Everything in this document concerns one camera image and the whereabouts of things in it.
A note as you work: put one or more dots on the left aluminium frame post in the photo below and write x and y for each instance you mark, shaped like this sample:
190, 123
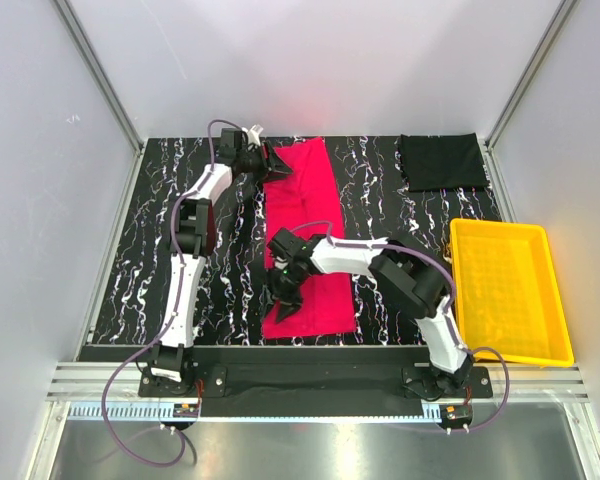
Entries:
79, 36

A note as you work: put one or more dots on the aluminium frame post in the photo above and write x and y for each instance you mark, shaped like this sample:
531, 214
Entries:
79, 36
557, 23

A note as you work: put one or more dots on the yellow plastic bin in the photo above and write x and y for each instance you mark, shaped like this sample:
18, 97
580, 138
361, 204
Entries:
508, 297

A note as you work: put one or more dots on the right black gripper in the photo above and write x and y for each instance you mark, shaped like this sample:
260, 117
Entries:
284, 299

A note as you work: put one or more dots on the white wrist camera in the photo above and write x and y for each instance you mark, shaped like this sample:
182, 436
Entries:
280, 262
253, 135

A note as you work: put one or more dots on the left connector block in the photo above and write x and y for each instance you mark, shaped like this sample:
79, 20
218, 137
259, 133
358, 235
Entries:
187, 409

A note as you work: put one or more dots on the right connector block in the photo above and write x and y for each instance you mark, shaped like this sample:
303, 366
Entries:
462, 413

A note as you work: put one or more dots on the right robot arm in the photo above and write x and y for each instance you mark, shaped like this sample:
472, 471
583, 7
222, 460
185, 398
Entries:
418, 284

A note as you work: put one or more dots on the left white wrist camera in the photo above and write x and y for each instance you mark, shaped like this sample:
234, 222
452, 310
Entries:
253, 135

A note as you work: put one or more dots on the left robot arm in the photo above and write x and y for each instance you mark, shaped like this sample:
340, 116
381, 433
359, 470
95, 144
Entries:
170, 369

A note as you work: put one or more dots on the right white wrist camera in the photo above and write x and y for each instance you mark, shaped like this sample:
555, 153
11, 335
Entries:
280, 262

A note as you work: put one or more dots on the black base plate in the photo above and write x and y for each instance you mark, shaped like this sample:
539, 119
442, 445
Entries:
323, 372

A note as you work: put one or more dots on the right aluminium frame post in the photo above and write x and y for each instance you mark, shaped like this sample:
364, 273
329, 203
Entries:
557, 23

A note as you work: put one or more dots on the slotted cable duct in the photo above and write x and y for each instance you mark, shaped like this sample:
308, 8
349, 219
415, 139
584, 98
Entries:
312, 409

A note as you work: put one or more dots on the folded black t shirt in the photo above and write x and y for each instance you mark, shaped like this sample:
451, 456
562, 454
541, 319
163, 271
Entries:
431, 163

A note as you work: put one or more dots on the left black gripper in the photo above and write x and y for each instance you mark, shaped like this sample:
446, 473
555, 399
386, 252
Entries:
266, 161

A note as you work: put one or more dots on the connector block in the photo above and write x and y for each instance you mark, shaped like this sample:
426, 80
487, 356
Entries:
462, 413
187, 409

